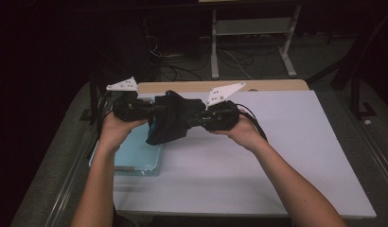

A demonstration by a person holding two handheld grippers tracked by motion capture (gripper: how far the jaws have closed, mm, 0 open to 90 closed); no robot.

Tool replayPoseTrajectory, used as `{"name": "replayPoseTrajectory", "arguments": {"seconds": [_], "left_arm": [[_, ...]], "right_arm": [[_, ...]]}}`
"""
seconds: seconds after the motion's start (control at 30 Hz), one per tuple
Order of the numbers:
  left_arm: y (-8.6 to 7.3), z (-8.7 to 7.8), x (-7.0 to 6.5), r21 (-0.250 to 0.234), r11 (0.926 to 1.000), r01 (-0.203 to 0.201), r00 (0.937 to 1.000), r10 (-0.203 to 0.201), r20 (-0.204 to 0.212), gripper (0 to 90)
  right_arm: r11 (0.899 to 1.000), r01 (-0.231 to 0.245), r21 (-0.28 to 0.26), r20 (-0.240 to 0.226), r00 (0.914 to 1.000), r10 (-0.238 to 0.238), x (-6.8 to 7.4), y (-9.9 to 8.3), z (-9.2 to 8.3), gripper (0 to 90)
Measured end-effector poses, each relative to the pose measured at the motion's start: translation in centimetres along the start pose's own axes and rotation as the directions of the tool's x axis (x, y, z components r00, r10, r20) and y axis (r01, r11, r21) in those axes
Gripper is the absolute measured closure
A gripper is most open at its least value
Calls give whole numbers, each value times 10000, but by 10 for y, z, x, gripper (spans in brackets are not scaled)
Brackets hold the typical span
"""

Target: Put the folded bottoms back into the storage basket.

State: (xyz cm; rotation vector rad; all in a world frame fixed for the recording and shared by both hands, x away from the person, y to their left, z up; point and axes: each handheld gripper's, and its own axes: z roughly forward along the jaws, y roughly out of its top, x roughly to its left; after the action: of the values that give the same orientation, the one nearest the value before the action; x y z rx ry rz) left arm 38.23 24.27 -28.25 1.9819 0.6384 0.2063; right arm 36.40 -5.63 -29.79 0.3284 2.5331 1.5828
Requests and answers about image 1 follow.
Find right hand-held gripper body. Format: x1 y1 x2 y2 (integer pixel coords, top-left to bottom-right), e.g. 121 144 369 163
200 81 247 132

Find grey metal stand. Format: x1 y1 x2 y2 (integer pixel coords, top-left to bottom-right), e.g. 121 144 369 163
210 4 302 79

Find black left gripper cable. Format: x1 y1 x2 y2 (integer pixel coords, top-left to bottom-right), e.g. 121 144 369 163
95 90 115 141

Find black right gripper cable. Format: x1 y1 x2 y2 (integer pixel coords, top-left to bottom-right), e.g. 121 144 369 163
233 102 269 142

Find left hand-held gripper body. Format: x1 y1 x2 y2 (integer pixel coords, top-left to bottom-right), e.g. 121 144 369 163
105 77 156 123

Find black pants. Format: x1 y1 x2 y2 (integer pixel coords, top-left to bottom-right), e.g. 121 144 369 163
145 90 207 147

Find tangle of floor cables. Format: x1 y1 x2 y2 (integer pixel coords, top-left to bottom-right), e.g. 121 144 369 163
146 34 255 82

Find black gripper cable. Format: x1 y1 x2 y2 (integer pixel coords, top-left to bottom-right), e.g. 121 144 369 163
95 90 115 141
233 102 269 142

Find person's right hand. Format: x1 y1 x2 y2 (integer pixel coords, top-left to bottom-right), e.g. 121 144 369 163
210 108 268 153

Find black stand leg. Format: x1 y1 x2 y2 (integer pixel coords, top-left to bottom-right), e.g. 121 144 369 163
79 70 103 125

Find person's left hand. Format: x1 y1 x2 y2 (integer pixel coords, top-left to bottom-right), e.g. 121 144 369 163
97 111 150 153

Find light blue plastic basket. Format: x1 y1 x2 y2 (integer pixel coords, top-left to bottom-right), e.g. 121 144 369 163
88 94 164 178

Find black stand with foot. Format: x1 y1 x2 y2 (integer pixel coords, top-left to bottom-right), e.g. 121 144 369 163
305 9 388 120

